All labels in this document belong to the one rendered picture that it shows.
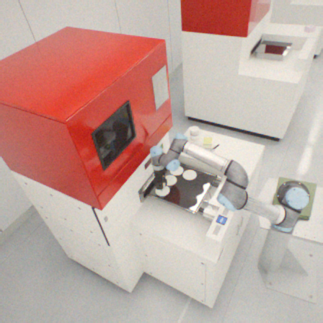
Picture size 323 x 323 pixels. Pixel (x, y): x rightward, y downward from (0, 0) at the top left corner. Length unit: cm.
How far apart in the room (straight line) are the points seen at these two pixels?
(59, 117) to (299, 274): 227
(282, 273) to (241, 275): 33
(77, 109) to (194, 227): 110
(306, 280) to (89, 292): 181
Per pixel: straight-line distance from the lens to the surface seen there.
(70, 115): 119
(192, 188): 200
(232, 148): 221
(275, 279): 271
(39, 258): 310
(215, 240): 171
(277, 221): 178
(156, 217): 197
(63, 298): 281
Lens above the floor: 243
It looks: 44 degrees down
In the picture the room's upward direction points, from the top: 8 degrees counter-clockwise
